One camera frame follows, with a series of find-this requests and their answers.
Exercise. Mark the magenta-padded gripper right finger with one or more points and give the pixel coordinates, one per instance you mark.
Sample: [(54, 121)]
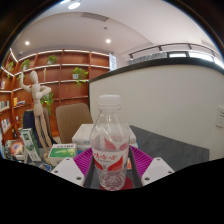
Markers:
[(158, 170)]

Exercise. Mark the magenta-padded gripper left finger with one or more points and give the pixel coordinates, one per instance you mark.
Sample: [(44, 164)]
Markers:
[(66, 170)]

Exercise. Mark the clear plastic water bottle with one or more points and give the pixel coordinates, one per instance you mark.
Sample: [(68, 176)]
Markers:
[(110, 146)]

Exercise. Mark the flat green box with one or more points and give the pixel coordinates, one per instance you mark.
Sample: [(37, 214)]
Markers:
[(62, 152)]

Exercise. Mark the white book stack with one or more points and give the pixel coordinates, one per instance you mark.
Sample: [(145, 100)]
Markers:
[(81, 136)]

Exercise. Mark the green and white upright carton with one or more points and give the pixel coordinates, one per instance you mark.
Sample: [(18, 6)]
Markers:
[(30, 143)]

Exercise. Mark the wooden artist mannequin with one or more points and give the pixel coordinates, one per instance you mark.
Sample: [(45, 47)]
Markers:
[(37, 100)]

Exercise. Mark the orange wooden shelf unit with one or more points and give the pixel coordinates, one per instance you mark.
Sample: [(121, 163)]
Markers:
[(66, 76)]

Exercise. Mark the window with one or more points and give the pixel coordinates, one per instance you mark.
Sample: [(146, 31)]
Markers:
[(200, 56)]

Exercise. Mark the recessed ceiling light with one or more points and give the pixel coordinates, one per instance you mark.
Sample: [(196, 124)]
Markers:
[(27, 43), (108, 41)]

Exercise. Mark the ceiling air vent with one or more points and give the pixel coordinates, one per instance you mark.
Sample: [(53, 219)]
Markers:
[(95, 16)]

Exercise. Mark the round-bulb ceiling chandelier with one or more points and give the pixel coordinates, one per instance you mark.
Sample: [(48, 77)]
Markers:
[(74, 5)]

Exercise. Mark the white wall socket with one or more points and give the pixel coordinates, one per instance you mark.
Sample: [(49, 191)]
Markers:
[(220, 116)]

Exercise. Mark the white wall notice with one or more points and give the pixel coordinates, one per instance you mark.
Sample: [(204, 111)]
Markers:
[(113, 62)]

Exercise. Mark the dark curtain rail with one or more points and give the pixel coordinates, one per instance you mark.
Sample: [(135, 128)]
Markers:
[(166, 47)]

